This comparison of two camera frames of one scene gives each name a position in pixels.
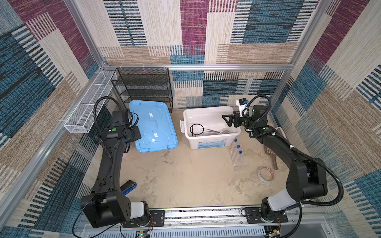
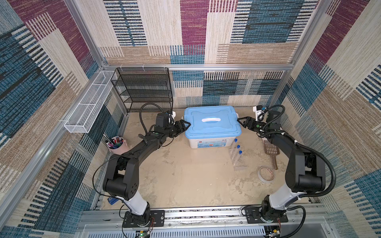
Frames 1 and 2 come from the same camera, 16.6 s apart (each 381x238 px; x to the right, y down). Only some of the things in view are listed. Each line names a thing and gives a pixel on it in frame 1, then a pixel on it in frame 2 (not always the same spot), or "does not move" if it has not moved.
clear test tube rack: (239, 158) does not move
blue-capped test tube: (240, 153) does not move
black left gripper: (136, 134) to (181, 126)
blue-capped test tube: (233, 147) does not move
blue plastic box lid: (157, 130) to (212, 122)
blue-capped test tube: (236, 150) does not move
